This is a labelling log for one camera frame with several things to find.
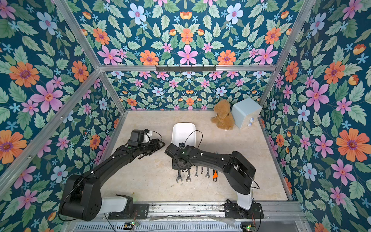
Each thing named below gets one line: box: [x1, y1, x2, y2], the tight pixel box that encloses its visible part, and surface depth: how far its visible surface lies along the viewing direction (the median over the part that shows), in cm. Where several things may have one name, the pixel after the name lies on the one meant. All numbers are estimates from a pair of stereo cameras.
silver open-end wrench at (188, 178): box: [185, 169, 192, 183], surface depth 86 cm
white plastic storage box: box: [171, 122, 197, 147], surface depth 106 cm
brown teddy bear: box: [210, 99, 235, 131], surface depth 102 cm
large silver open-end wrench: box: [176, 169, 183, 183], surface depth 82 cm
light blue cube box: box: [230, 97, 263, 130], surface depth 104 cm
